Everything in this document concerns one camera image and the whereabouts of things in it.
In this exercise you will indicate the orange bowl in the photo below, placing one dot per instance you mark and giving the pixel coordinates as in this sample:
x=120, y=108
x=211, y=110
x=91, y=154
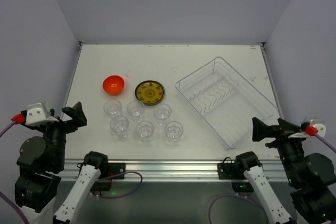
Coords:
x=113, y=85

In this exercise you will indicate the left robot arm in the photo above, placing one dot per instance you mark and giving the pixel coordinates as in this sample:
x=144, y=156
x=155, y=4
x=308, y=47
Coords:
x=42, y=158

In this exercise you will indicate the white wire dish rack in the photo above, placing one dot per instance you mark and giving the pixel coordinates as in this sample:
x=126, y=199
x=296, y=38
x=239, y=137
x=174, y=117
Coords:
x=225, y=100

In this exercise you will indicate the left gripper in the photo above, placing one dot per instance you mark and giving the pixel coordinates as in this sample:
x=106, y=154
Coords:
x=65, y=125

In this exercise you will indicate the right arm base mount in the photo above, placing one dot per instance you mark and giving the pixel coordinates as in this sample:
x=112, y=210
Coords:
x=230, y=169

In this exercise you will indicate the yellow patterned plate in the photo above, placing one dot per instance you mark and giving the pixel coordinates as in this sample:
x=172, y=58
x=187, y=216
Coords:
x=150, y=92

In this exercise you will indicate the aluminium mounting rail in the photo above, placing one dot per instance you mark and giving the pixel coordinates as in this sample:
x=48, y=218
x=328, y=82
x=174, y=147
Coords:
x=177, y=171

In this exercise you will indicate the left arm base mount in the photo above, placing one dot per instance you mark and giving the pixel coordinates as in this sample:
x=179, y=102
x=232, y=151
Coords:
x=114, y=169

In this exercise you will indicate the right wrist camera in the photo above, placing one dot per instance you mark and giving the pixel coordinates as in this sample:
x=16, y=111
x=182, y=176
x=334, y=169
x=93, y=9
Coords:
x=310, y=127

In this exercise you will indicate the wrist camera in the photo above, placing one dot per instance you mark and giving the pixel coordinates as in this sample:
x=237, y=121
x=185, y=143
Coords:
x=38, y=114
x=310, y=127

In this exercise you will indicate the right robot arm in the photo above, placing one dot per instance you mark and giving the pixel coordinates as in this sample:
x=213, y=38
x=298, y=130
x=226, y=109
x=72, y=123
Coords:
x=310, y=175

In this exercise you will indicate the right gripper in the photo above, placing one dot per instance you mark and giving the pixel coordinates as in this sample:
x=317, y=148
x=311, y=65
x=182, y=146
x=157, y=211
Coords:
x=278, y=134

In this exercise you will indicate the clear glass cup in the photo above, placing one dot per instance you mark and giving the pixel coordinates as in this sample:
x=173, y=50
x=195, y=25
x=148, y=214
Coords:
x=135, y=110
x=162, y=112
x=112, y=108
x=119, y=126
x=144, y=131
x=174, y=131

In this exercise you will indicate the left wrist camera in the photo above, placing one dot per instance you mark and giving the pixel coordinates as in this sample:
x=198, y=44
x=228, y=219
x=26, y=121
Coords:
x=38, y=114

